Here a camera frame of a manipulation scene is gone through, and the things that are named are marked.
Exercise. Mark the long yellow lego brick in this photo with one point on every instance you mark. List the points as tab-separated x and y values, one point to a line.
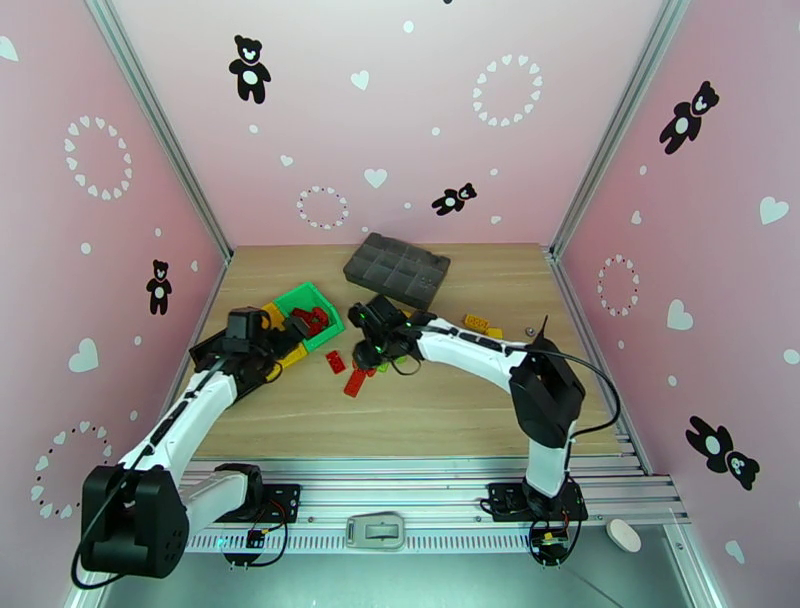
478	322

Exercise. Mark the red lego brick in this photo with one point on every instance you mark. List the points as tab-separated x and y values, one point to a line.
304	314
314	332
322	317
336	362
356	383

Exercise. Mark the tall yellow lego brick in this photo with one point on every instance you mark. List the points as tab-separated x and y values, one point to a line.
495	334

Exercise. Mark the green plastic bin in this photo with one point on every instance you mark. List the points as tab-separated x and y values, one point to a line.
299	295

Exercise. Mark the white oval object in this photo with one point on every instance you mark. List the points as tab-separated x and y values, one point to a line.
624	535

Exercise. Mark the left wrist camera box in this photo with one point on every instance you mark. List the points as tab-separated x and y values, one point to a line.
244	325

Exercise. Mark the aluminium front rail platform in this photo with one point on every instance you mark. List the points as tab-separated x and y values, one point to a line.
406	487

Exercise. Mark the dark translucent organizer box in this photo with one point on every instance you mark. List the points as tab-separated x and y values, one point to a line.
394	269

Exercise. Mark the small black controller board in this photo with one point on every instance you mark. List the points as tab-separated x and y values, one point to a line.
550	540
254	537

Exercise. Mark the yellow plastic bin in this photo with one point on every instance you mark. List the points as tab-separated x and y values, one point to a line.
294	358

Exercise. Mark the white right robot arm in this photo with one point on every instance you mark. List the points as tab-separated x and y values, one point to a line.
475	344

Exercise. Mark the aluminium table side rail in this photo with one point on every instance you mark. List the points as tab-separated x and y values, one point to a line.
574	300
215	290

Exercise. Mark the aluminium frame post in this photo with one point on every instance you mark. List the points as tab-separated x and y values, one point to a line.
81	597
160	125
620	125
687	565

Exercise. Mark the grey plastic device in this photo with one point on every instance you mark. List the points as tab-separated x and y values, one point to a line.
375	531

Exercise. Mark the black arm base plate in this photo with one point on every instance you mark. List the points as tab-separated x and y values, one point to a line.
500	500
281	500

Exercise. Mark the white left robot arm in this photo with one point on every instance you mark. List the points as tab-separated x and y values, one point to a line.
187	412

